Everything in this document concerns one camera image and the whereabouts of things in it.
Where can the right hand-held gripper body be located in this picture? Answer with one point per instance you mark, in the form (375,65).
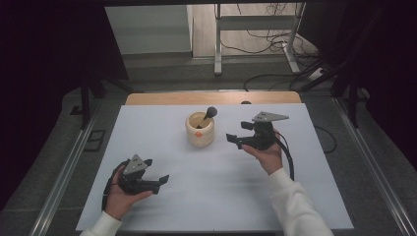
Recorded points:
(262,137)

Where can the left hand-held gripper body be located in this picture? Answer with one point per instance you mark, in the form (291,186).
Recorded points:
(134,182)

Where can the cream cup with orange mark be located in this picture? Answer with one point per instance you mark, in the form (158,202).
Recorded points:
(200,134)

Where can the black makeup brush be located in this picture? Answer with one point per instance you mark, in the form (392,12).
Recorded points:
(209,113)

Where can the person's right hand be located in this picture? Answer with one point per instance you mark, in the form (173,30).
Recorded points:
(270,159)

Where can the person's left hand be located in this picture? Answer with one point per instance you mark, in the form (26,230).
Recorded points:
(119,201)

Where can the white table mat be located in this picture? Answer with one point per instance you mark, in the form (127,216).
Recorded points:
(203,200)

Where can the white power strip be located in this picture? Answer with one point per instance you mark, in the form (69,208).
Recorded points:
(316,74)

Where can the black tripod stand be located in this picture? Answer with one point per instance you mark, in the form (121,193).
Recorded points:
(352,98)
(86,98)

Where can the white cabinet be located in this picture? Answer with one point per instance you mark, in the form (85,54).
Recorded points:
(147,29)

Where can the dark rectangular floor frame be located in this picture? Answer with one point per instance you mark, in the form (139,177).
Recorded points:
(95,140)

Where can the metal floor rail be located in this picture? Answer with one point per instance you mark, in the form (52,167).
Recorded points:
(62,177)
(377,167)

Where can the white metal stand frame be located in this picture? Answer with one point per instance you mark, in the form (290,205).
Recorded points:
(254,23)

